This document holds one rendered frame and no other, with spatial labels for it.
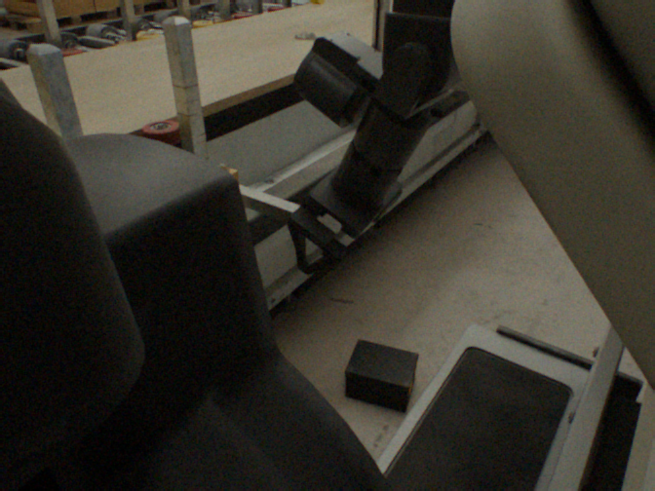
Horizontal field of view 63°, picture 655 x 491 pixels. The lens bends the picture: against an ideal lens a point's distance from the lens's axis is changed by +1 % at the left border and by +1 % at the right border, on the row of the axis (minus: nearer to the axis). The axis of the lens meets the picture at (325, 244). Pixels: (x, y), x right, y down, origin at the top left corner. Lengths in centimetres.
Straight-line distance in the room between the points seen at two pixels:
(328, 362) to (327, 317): 24
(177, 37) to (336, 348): 122
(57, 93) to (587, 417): 80
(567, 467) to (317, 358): 161
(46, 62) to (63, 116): 8
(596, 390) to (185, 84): 88
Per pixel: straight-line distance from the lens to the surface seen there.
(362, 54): 49
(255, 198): 108
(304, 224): 51
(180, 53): 103
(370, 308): 207
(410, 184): 264
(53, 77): 90
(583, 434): 30
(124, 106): 142
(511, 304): 220
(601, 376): 33
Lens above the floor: 132
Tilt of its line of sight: 33 degrees down
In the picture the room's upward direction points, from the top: straight up
